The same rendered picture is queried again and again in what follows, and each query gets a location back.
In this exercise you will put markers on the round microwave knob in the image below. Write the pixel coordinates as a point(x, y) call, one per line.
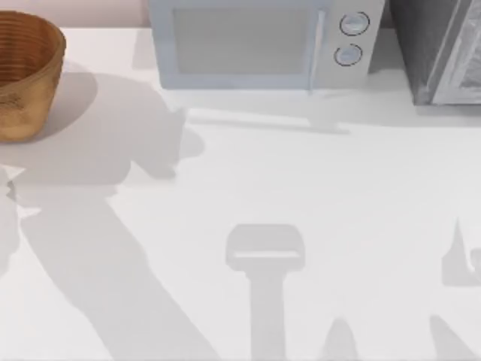
point(354, 23)
point(348, 55)

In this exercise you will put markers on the brown woven basket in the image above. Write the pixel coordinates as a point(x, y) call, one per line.
point(28, 82)

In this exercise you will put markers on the pale microwave oven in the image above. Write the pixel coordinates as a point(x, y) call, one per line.
point(370, 45)

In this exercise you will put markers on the microwave door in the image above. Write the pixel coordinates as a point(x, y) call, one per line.
point(240, 41)

